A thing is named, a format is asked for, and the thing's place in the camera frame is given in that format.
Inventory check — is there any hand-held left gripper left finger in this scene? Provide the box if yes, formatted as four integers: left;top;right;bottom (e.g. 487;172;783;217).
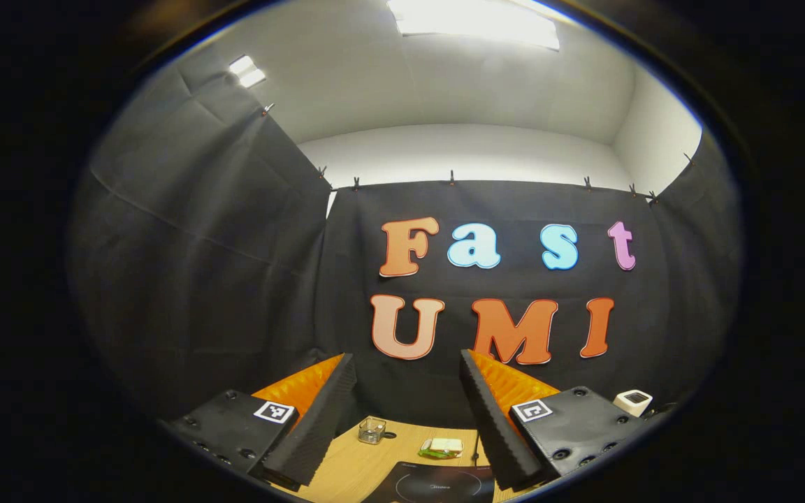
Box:
165;352;359;491

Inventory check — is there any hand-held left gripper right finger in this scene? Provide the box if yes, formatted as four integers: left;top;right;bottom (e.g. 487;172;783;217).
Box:
458;348;648;491

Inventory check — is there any black induction cooktop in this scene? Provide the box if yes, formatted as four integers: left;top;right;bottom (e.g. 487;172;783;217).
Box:
364;461;495;503

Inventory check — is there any small glass jar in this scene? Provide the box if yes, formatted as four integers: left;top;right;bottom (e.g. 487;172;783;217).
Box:
358;416;386;445

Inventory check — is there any white green sponge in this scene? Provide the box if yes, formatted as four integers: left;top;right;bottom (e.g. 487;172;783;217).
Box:
418;437;465;460

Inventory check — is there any white box appliance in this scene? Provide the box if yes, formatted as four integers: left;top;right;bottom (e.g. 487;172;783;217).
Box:
614;390;653;418

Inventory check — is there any row of cloth clips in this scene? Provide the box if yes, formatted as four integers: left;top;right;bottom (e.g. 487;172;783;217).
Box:
261;103;695;207

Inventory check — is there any ceiling light panel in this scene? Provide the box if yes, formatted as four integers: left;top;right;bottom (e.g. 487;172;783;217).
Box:
387;0;561;51
228;54;268;89

